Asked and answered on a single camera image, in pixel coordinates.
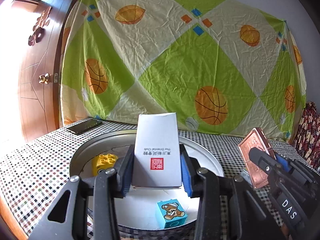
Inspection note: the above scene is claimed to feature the person hand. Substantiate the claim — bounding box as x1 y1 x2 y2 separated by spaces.
281 223 298 240

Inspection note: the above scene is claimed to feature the round metal tin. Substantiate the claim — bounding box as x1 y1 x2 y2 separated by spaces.
69 129 225 231

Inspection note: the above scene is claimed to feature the red patterned fabric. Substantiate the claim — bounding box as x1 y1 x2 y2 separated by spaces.
293 102 320 170

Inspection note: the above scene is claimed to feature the gold door knob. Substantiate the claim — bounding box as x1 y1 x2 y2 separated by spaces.
38 73 50 85

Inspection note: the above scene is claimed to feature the copper brown rectangular box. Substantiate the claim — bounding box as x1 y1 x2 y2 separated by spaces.
238 127 276 190

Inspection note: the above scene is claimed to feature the brown wooden door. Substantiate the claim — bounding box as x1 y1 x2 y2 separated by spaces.
1 0 76 141

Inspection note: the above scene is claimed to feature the yellow face toy block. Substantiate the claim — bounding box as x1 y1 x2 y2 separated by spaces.
91 153 118 176

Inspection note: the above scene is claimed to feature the white cardboard box red stamp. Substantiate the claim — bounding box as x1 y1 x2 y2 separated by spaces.
132 113 182 189

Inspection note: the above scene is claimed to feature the black smartphone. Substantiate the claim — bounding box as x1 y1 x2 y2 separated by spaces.
66 118 103 135

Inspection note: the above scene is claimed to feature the basketball pattern bed sheet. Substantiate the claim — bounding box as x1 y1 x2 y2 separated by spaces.
60 0 306 141

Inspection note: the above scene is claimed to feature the blue bear toy block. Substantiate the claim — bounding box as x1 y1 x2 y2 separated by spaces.
155 199 188 229

